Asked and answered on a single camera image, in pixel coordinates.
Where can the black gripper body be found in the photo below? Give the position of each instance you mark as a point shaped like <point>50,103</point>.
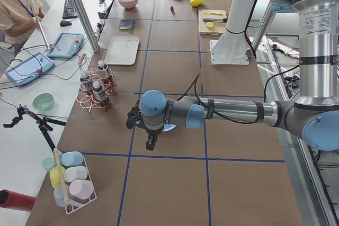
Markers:
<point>152,132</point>

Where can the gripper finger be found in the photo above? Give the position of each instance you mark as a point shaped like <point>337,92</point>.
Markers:
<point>151,142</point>

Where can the blue round plate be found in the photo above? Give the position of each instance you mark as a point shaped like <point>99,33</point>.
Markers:
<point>169,127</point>

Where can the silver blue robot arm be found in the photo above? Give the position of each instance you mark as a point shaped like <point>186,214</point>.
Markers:
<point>312,116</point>

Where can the tea bottle front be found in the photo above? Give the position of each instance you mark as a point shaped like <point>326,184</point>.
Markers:
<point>100,95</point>

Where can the tea bottle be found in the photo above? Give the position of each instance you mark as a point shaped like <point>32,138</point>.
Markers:
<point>86,83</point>
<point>100,95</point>
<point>104,72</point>

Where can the tea bottle middle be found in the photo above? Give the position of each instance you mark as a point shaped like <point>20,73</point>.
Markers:
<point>86,83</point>

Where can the tea bottle back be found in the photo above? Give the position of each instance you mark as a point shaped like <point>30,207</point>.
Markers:
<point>104,72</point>

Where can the cream bear tray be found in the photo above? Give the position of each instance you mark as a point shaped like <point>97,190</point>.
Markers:
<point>122,51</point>

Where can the blue plastic cup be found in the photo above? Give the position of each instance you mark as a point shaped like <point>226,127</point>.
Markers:
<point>72,159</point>

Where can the pink plastic cup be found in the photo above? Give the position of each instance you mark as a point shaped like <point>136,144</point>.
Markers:
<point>81,189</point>

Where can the white plastic cup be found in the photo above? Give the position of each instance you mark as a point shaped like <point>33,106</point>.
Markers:
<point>74,173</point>

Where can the black small tripod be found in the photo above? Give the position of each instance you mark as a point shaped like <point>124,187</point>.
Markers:
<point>42,123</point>

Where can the green bowl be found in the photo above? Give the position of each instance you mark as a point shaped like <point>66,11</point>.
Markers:
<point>43,102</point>

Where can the grey folded cloth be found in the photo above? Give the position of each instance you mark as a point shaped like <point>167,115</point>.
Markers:
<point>127,25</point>

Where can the yellow plastic cup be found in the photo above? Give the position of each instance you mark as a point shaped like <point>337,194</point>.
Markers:
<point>54,177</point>

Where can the blue teach pendant far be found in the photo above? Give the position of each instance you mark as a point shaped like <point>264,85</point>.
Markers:
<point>66,46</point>

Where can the blue teach pendant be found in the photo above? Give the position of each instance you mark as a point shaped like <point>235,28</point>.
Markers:
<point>66,46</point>
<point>29,69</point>

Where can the blue teach pendant near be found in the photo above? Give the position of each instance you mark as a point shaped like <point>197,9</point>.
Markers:
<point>29,69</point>

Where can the black computer mouse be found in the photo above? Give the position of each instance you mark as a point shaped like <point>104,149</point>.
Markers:
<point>64,23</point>

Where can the half lemon slice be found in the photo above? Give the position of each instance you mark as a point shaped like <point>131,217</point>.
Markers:
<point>209,25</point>

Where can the wooden cutting board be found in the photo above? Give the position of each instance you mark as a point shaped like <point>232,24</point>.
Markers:
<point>212,22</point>

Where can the black keyboard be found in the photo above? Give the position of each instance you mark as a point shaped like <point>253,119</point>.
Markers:
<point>69,11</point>

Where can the yellow plastic knife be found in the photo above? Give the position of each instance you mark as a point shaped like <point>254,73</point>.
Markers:
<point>213,13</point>

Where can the reach grabber stick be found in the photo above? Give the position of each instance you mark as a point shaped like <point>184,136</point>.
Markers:
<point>48,46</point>

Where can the red cylinder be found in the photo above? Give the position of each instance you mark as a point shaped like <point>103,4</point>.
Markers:
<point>17,201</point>

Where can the seated person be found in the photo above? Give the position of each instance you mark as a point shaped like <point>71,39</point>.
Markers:
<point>18,19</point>

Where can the copper wire bottle rack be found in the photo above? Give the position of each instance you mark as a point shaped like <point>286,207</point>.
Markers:
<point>86,99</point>

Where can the white wire cup basket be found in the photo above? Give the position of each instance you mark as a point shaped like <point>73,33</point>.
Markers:
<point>61,194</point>

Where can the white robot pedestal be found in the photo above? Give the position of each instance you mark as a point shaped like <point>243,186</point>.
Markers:
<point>231,47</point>

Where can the aluminium frame post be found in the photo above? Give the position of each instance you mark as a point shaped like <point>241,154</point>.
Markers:
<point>86,25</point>

